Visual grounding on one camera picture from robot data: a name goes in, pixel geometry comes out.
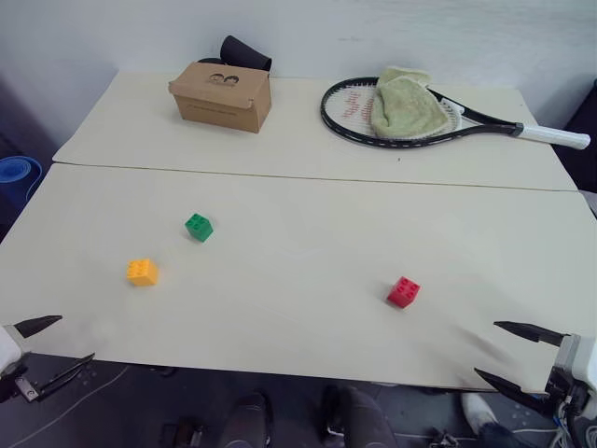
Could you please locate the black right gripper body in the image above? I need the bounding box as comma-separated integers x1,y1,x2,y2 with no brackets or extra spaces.
544,332,590,419

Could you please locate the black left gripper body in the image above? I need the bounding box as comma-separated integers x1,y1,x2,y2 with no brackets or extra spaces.
0,362,40,405

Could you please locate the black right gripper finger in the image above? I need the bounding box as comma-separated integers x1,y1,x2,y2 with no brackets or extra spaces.
493,320,568,348
473,367,552,417

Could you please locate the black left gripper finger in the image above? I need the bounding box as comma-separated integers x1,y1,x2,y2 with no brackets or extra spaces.
34,352,96,403
12,315,63,340

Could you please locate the white shoe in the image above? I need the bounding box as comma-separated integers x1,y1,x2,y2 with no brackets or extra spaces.
461,392,498,436

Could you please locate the yellow toy building block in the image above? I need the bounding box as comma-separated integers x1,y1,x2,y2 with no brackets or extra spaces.
125,258,160,287

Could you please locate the red toy building block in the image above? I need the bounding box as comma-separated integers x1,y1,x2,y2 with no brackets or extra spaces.
386,275,422,309

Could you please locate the blue rolled foam mat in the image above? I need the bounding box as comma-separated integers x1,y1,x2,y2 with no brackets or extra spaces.
0,155,43,203

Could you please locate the dark rounded shape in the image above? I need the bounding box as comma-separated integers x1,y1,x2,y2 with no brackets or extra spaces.
217,390,275,448
320,384,398,448

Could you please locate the green toy building block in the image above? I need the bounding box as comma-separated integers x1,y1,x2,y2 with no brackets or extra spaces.
184,213,215,244

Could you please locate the black tennis racket white grip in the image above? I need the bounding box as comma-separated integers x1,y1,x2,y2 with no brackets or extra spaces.
319,77,591,151

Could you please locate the light green towel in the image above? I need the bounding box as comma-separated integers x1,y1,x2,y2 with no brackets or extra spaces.
369,65,451,140

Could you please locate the brown cardboard box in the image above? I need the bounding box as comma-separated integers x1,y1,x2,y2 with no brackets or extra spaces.
168,62,273,135

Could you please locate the black rolled fabric sleeve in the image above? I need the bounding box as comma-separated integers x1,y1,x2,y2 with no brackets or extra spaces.
197,35,274,74

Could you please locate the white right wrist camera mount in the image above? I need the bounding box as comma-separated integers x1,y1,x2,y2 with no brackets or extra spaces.
571,334,597,389

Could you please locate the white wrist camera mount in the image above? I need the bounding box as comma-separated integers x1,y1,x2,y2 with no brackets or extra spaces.
0,323,25,377
571,334,597,389

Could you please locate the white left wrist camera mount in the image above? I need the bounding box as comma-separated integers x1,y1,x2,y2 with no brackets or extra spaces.
0,323,25,377

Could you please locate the white and blue cable bundle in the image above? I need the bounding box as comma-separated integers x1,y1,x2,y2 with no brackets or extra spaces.
550,404,582,448

